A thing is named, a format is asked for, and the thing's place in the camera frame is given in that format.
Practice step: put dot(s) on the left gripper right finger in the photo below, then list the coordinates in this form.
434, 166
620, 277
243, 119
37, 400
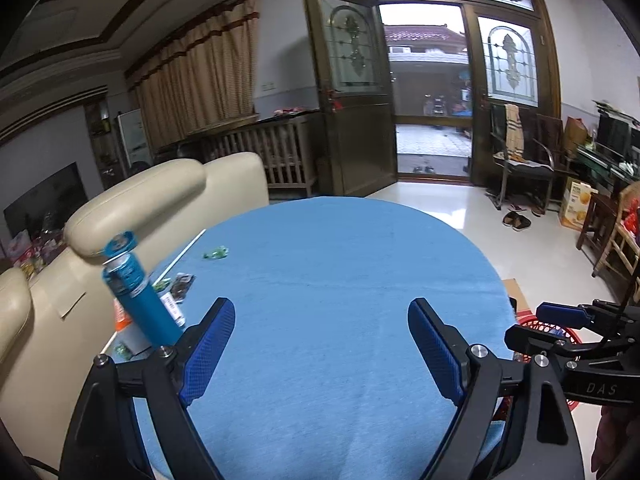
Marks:
512, 419

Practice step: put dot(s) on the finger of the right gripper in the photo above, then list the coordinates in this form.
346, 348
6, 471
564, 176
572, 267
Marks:
577, 317

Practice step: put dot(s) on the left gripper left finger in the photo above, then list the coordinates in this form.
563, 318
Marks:
104, 440

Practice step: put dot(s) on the red mesh trash basket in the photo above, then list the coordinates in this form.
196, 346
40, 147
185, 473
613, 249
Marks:
527, 319

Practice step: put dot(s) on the person right hand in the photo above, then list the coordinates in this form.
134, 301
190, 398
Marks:
616, 427

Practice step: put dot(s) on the brown cardboard box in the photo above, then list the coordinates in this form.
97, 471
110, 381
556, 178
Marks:
517, 299

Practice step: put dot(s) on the wooden chair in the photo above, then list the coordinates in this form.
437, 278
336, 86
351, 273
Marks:
607, 230

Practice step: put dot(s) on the pair of brown slippers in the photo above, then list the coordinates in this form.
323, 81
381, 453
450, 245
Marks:
516, 221

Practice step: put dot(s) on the orange printed cardboard box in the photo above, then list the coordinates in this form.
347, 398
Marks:
575, 203

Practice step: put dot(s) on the cream leather sofa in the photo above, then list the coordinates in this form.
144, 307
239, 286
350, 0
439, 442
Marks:
53, 325

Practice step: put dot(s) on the white label packet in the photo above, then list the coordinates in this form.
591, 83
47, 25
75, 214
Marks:
173, 308

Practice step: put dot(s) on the black metal armchair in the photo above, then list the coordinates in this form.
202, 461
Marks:
526, 146

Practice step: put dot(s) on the dark snack packet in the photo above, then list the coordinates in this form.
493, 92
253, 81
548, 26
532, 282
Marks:
180, 286

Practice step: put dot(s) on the blue water bottle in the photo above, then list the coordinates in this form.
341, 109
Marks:
125, 276

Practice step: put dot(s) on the blue tablecloth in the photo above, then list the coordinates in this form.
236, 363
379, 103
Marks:
321, 378

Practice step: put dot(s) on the green candy wrappers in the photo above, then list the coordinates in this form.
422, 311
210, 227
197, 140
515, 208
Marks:
218, 253

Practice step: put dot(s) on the white straw stick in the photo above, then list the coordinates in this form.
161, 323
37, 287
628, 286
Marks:
164, 268

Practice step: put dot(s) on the black television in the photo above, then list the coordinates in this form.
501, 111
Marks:
49, 203

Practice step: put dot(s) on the fixed glass door panel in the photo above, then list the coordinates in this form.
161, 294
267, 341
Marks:
513, 60

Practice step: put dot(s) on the wooden slatted radiator cover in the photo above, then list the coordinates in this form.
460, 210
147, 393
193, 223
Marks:
287, 145

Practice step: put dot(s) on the brown glass panel door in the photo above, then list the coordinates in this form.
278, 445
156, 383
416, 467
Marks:
355, 96

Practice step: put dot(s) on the beige curtain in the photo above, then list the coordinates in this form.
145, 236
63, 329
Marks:
201, 73

